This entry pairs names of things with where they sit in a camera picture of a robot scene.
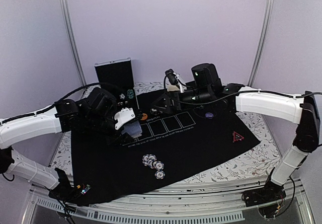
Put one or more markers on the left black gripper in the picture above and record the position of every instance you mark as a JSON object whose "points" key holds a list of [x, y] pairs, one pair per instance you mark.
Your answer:
{"points": [[121, 138]]}

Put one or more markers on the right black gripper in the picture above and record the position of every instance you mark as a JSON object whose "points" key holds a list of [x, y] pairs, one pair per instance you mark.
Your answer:
{"points": [[169, 96]]}

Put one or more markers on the blue patterned card deck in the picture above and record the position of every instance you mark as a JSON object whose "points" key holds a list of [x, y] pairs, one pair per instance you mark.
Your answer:
{"points": [[133, 129]]}

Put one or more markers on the orange big blind button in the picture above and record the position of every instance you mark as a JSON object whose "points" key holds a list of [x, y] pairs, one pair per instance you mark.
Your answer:
{"points": [[144, 117]]}

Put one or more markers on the purple small blind button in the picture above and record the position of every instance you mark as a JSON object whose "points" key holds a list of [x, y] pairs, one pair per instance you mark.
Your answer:
{"points": [[209, 115]]}

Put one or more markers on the aluminium poker chip case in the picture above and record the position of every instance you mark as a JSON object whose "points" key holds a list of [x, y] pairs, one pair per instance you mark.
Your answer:
{"points": [[119, 73]]}

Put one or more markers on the poker chip stack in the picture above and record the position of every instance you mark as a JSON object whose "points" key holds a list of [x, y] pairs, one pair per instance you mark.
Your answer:
{"points": [[148, 160], [130, 93]]}

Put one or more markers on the blue white chip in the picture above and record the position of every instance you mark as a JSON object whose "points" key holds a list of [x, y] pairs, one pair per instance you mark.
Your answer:
{"points": [[158, 165], [159, 174]]}

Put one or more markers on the red brown chip stack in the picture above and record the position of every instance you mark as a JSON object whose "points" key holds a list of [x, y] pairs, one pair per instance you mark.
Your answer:
{"points": [[154, 112]]}

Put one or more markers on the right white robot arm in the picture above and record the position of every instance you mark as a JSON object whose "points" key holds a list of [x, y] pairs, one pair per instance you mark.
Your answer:
{"points": [[208, 90]]}

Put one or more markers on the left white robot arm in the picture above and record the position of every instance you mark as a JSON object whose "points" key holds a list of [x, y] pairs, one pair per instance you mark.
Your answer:
{"points": [[108, 110]]}

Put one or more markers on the cream ceramic mug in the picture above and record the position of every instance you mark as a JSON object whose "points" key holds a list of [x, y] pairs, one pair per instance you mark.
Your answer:
{"points": [[172, 88]]}

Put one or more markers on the black poker table mat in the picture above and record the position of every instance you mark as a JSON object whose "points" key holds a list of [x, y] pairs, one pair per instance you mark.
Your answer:
{"points": [[187, 143]]}

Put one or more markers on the small green circuit board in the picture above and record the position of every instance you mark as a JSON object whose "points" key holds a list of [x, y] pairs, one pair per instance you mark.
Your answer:
{"points": [[82, 189]]}

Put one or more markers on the red triangle black token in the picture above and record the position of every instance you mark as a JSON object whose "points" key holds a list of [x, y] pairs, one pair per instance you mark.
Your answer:
{"points": [[236, 137]]}

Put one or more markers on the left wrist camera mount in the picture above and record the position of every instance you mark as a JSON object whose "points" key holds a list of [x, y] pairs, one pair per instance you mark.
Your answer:
{"points": [[123, 116]]}

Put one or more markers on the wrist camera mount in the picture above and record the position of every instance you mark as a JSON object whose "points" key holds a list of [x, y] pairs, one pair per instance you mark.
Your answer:
{"points": [[174, 80], [123, 116]]}

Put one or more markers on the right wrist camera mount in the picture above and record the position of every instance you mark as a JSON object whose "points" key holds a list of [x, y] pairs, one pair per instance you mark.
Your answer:
{"points": [[174, 80]]}

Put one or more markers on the left aluminium frame post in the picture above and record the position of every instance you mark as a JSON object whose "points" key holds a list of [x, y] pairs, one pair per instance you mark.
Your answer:
{"points": [[72, 41]]}

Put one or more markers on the aluminium frame post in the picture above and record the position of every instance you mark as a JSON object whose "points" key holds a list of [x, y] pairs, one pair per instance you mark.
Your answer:
{"points": [[261, 43], [72, 41]]}

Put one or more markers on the front aluminium rail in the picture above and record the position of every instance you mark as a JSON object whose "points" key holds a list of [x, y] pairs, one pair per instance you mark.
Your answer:
{"points": [[198, 203]]}

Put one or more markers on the right aluminium frame post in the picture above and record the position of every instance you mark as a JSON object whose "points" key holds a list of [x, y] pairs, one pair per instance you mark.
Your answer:
{"points": [[261, 43]]}

